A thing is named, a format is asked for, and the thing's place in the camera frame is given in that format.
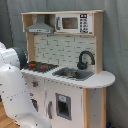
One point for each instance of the small metal pot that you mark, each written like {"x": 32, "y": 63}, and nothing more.
{"x": 69, "y": 73}

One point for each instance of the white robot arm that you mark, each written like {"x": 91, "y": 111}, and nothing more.
{"x": 14, "y": 92}

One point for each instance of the wooden toy kitchen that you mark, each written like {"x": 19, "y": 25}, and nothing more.
{"x": 63, "y": 49}

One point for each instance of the grey toy sink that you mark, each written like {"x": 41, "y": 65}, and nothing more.
{"x": 82, "y": 74}

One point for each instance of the black toy faucet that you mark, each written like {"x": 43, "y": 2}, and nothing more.
{"x": 83, "y": 63}

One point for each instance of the black toy stovetop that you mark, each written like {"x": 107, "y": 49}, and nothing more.
{"x": 40, "y": 67}

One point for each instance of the red right stove knob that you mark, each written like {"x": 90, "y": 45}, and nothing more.
{"x": 35, "y": 84}

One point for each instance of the toy fridge dispenser door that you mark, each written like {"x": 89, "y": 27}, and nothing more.
{"x": 64, "y": 108}

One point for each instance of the toy microwave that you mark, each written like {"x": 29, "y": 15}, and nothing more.
{"x": 74, "y": 23}

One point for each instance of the grey range hood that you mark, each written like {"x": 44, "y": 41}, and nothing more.
{"x": 40, "y": 26}

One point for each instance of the toy oven door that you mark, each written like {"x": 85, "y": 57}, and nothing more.
{"x": 35, "y": 104}

